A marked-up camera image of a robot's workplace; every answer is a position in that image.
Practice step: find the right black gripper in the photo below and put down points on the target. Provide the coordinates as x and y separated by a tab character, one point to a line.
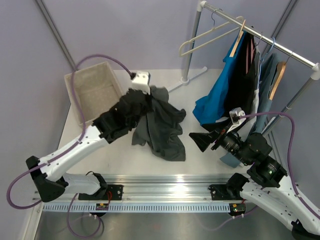
203	139

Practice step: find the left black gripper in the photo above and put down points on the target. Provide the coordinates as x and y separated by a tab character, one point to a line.
148	98

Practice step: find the dark grey t shirt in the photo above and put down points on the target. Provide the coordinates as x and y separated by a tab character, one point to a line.
160	129

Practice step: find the cream plastic hanger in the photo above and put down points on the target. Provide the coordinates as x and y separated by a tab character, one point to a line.
202	37

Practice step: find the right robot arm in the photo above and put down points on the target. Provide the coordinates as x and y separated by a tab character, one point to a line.
281	204

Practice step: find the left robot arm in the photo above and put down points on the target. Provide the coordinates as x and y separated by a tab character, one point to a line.
50	173

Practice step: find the blue t shirt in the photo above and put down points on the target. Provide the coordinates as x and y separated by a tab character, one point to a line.
210	108

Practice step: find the black t shirt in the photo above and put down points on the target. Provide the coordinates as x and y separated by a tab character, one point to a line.
241	86

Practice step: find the teal grey t shirt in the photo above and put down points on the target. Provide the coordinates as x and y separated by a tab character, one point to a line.
267	74

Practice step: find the pink hanger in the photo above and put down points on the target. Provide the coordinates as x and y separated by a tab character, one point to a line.
250	52

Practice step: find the brown wooden hanger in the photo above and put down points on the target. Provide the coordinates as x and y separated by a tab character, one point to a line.
280	71

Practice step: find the light wooden hanger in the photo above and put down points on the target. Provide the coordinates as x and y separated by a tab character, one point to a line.
240	34

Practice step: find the white garment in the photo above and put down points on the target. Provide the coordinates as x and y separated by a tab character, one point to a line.
250	122

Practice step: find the wicker basket with liner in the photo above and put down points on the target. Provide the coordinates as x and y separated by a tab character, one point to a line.
96	90

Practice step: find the metal clothes rack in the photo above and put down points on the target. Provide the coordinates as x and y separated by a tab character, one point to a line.
185	80

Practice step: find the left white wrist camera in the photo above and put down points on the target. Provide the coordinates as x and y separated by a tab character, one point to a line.
140	81

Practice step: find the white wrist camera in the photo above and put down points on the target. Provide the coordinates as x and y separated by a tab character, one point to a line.
140	81
236	115

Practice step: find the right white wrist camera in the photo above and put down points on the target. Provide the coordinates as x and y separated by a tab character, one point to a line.
236	115

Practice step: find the aluminium mounting rail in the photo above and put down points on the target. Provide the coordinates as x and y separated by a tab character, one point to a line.
160	185

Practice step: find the blue wire hanger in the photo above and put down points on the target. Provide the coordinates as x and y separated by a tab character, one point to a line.
268	50

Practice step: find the white slotted cable duct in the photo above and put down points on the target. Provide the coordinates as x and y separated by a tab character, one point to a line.
118	207

